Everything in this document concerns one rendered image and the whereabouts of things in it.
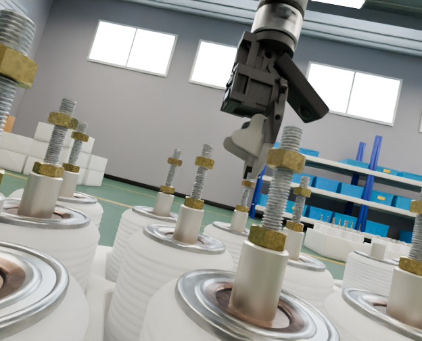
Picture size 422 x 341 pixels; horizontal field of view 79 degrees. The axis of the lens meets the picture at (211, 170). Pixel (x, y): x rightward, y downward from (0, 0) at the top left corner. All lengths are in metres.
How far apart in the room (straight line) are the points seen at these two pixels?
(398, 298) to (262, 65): 0.33
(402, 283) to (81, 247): 0.21
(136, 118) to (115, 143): 0.71
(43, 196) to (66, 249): 0.05
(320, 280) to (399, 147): 6.15
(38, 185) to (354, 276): 0.52
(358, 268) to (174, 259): 0.43
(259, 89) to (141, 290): 0.30
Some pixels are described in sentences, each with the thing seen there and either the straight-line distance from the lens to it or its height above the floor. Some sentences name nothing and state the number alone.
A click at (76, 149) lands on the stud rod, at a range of 0.34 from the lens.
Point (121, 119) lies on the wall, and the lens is 6.07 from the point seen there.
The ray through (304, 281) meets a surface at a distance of 0.26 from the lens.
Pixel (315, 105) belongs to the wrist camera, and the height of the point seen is 0.46.
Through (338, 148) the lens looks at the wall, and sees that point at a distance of 5.85.
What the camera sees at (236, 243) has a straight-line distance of 0.35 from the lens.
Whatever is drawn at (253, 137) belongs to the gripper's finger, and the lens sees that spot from 0.37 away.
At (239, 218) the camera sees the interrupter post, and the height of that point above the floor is 0.27.
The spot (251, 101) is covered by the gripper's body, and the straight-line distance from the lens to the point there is 0.38.
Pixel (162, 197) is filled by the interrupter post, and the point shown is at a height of 0.28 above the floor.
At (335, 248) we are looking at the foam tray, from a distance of 2.48.
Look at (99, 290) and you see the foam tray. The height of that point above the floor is 0.18.
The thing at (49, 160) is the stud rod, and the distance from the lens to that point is 0.22.
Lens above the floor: 0.30
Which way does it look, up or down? 4 degrees up
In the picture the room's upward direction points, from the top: 14 degrees clockwise
